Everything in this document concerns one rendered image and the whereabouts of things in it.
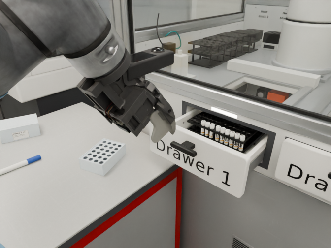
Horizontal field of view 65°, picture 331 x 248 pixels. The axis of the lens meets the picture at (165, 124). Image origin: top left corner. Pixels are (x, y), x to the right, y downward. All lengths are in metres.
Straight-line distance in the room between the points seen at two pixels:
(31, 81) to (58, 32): 0.92
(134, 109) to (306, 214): 0.54
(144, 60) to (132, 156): 0.48
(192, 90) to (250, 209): 0.40
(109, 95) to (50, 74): 0.89
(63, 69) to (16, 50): 0.98
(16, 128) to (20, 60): 0.73
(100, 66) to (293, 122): 0.46
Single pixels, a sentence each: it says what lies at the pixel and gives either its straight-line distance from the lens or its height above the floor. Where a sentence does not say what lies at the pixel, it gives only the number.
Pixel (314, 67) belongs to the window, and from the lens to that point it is 0.63.
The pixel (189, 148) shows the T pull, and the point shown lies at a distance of 0.61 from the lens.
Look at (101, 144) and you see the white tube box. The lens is 0.87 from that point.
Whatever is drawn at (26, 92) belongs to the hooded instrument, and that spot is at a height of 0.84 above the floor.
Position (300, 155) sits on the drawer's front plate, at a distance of 0.67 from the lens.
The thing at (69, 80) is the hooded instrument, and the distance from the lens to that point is 1.31.
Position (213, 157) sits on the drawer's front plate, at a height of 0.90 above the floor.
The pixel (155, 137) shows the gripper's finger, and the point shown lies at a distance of 0.47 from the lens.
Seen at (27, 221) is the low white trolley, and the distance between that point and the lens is 0.73.
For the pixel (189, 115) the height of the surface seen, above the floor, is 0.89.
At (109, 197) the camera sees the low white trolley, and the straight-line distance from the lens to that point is 0.72.
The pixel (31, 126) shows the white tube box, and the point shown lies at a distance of 1.03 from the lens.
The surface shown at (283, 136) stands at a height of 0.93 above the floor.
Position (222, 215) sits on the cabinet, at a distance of 0.94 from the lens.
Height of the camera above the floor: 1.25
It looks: 29 degrees down
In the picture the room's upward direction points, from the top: straight up
